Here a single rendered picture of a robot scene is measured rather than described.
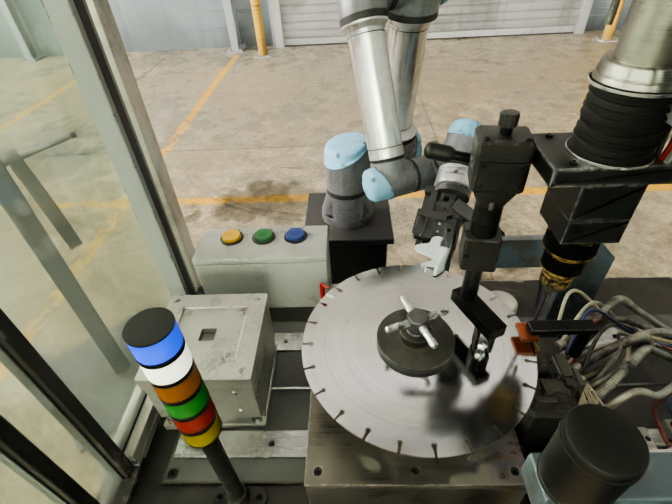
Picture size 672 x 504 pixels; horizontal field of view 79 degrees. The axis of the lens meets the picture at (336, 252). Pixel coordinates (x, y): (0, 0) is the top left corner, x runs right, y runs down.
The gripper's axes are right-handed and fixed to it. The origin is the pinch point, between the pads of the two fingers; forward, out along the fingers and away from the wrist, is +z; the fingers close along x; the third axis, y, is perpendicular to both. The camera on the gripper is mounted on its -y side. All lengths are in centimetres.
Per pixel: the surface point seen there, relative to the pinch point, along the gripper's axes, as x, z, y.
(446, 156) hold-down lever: 33.4, -7.7, -0.1
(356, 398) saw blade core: 21.4, 21.6, 5.1
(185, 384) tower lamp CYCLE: 39.6, 24.3, 17.9
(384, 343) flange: 17.4, 13.6, 4.1
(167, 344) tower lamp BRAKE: 45, 21, 18
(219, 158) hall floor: -164, -101, 199
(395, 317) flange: 14.7, 9.3, 4.0
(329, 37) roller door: -338, -393, 253
